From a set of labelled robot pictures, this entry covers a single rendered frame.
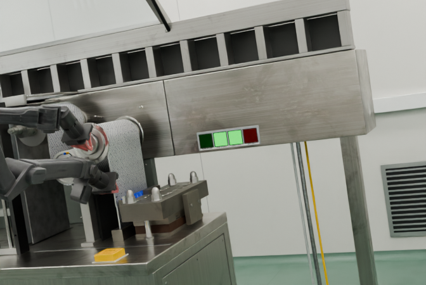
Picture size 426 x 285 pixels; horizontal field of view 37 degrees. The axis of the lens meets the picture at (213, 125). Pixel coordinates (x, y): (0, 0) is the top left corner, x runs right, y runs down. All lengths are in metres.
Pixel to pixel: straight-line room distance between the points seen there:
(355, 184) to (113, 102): 1.00
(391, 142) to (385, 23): 0.82
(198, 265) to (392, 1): 2.83
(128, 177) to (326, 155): 2.57
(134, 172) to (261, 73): 0.60
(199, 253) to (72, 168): 0.57
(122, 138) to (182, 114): 0.27
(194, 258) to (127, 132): 0.53
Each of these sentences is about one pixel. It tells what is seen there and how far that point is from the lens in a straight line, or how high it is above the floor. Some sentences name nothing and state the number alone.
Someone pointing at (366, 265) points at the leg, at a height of 0.63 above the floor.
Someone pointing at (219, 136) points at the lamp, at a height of 1.20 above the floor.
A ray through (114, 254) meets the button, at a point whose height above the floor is 0.92.
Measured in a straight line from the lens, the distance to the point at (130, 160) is 2.37.
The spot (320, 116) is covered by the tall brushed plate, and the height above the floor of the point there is 1.22.
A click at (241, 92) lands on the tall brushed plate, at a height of 1.35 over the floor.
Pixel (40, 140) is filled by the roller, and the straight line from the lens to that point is 2.40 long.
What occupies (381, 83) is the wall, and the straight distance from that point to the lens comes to 4.58.
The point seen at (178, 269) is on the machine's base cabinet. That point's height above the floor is 0.82.
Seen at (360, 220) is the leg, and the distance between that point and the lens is 2.48.
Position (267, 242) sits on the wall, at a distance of 4.96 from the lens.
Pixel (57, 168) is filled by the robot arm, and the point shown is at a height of 1.21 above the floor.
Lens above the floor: 1.37
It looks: 3 degrees down
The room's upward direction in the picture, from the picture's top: 9 degrees counter-clockwise
